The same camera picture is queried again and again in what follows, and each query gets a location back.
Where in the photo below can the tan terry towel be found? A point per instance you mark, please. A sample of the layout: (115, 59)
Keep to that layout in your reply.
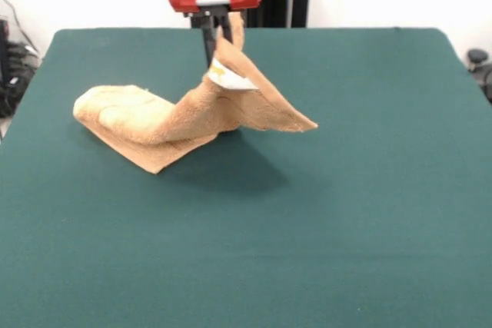
(153, 116)

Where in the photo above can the dark green table cloth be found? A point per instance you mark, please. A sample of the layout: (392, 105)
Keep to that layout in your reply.
(269, 228)

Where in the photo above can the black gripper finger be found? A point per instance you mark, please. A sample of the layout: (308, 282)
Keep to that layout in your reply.
(208, 44)
(226, 26)

